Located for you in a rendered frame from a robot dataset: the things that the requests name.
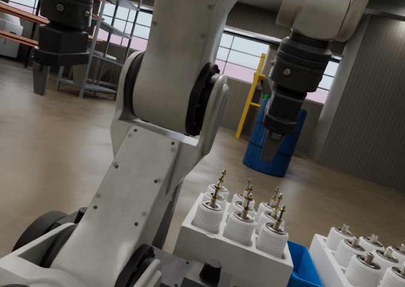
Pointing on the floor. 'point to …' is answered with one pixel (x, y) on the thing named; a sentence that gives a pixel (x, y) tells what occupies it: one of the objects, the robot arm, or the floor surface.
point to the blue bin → (302, 268)
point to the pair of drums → (282, 153)
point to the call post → (167, 219)
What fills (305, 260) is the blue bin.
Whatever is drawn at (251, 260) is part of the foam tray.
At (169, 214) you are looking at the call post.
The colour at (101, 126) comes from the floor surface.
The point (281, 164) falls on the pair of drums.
